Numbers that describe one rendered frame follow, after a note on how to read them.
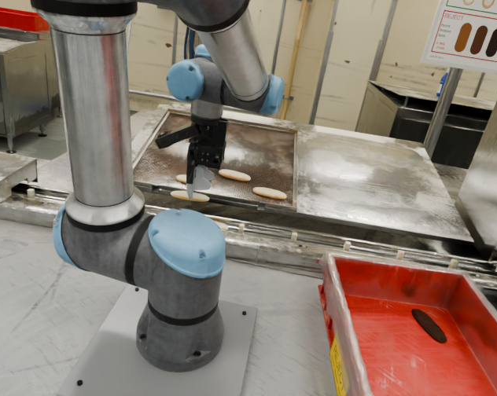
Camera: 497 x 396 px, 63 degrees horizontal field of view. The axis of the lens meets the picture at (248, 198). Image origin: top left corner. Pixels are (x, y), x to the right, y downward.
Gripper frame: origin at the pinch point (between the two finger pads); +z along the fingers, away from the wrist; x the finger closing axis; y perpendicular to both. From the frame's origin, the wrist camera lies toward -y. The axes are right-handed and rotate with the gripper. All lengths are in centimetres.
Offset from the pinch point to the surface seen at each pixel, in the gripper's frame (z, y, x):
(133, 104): 83, -138, 369
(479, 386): 11, 62, -37
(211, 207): 12.0, 4.0, 15.8
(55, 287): 11.7, -20.4, -29.8
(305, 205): 4.8, 31.3, 12.7
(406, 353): 11, 50, -32
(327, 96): 33, 76, 339
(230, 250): 9.3, 12.8, -9.7
